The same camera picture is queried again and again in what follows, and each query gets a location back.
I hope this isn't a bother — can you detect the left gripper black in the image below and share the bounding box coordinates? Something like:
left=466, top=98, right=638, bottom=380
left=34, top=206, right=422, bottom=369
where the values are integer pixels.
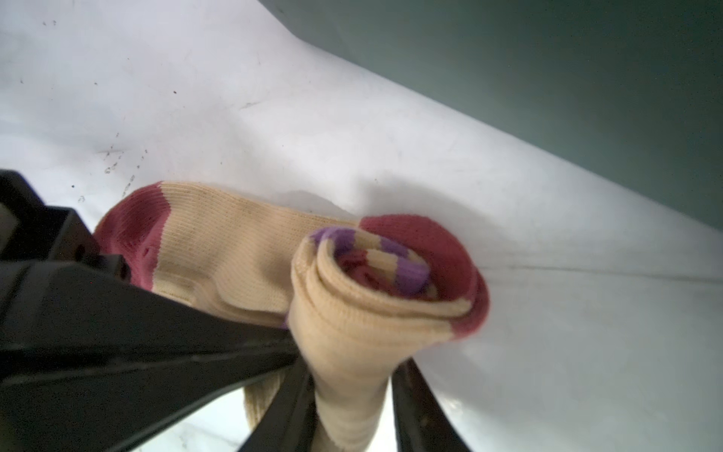
left=1, top=169, right=299, bottom=451

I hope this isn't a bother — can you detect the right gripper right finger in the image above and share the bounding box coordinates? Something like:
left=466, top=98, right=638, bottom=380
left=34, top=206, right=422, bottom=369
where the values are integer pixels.
left=391, top=359, right=471, bottom=452

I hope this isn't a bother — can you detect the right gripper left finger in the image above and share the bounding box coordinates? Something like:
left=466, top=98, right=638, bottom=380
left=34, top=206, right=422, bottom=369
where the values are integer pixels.
left=238, top=358, right=316, bottom=452

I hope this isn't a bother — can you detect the striped tan maroon purple sock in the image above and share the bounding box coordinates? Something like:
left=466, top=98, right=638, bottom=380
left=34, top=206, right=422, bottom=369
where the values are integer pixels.
left=94, top=182, right=490, bottom=451

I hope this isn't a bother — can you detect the green divided organizer tray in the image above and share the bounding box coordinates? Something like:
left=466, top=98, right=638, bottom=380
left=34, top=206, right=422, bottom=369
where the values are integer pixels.
left=265, top=1, right=722, bottom=228

